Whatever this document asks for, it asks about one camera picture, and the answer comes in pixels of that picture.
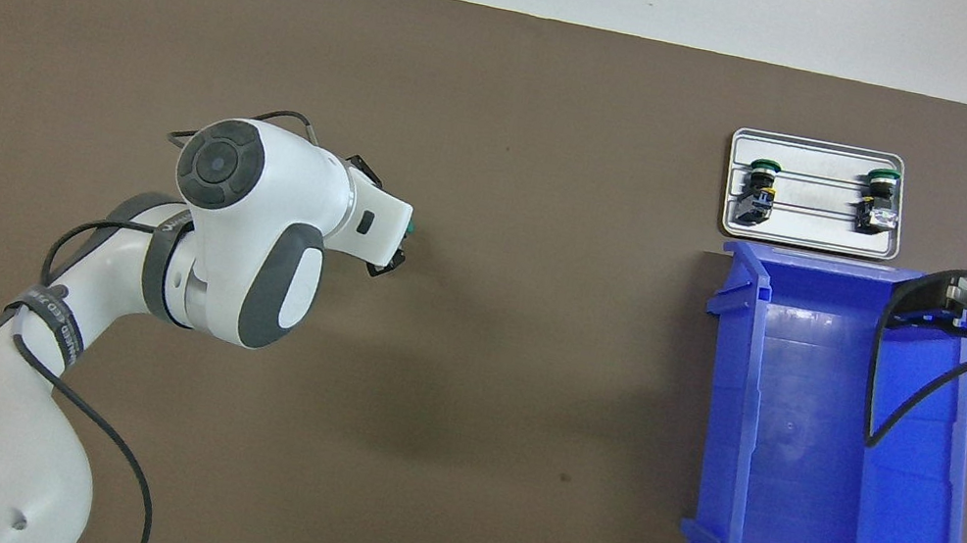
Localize green push button patterned block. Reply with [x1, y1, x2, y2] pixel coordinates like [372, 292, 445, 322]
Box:
[854, 165, 908, 237]

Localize brown table mat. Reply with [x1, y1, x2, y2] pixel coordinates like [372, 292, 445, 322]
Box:
[0, 0, 967, 543]

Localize grey metal tray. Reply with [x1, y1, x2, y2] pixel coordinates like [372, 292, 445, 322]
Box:
[715, 124, 918, 266]

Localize blue plastic storage bin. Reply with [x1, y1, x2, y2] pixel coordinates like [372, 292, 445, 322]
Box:
[662, 236, 967, 543]

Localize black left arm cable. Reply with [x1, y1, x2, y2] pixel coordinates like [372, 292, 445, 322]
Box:
[0, 73, 327, 543]

